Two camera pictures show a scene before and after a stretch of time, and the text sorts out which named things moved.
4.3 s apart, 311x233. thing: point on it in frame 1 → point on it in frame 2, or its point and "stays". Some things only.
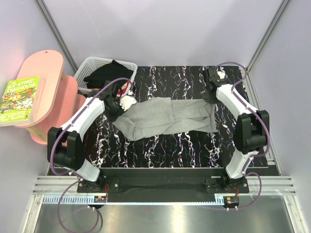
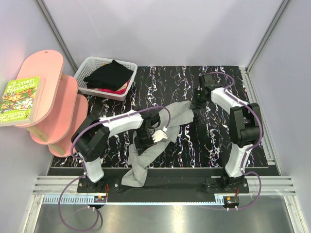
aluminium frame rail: x=55 y=184 stays
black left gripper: x=113 y=118 → x=140 y=147
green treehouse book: x=19 y=103 stays
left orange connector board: x=100 y=199 stays
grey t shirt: x=152 y=116 → x=171 y=115
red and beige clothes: x=123 y=89 stays
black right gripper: x=208 y=100 → x=195 y=104
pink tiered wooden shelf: x=59 y=98 stays
